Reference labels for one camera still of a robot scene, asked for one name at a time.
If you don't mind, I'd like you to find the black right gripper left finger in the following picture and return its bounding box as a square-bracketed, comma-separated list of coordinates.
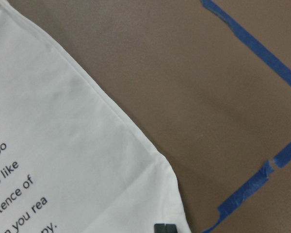
[154, 223, 166, 233]

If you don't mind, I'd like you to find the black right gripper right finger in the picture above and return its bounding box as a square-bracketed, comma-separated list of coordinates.
[165, 224, 177, 233]

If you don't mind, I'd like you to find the white long-sleeve printed shirt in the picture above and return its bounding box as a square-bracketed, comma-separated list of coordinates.
[0, 0, 190, 233]

